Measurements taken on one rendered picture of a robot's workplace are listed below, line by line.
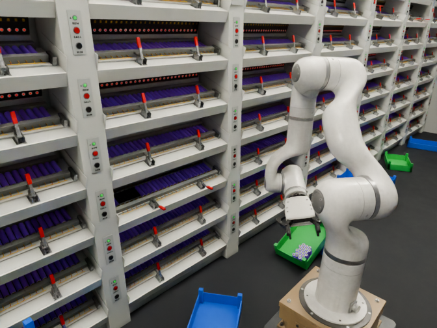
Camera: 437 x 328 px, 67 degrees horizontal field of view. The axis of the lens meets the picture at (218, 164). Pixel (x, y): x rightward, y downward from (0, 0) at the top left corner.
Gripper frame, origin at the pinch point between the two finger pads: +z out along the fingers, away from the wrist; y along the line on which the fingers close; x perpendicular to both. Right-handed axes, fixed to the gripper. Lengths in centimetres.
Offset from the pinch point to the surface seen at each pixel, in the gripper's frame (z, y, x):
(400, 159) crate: -188, -115, -142
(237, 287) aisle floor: -16, 33, -57
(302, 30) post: -127, -21, 23
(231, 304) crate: -5, 35, -52
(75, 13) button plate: -29, 56, 75
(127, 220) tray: -13, 66, 3
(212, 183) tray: -47, 37, -14
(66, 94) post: -21, 67, 55
